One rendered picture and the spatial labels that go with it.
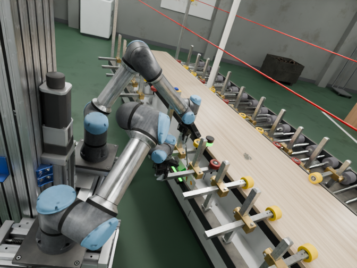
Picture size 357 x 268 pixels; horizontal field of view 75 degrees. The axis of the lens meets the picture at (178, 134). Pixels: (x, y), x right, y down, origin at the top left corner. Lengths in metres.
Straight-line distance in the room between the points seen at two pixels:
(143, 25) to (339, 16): 6.19
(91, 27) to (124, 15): 1.20
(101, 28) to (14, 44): 6.79
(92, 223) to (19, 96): 0.44
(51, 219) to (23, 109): 0.35
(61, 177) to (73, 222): 0.31
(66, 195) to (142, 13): 7.49
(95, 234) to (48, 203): 0.18
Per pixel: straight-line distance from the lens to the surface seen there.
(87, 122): 1.22
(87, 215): 0.82
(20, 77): 0.82
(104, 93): 1.30
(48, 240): 0.98
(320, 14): 9.29
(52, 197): 0.88
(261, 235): 1.65
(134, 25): 8.17
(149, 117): 0.89
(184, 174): 1.62
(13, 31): 0.78
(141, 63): 1.12
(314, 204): 1.90
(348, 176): 2.64
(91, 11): 7.51
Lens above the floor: 1.93
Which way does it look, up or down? 33 degrees down
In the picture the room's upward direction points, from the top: 16 degrees clockwise
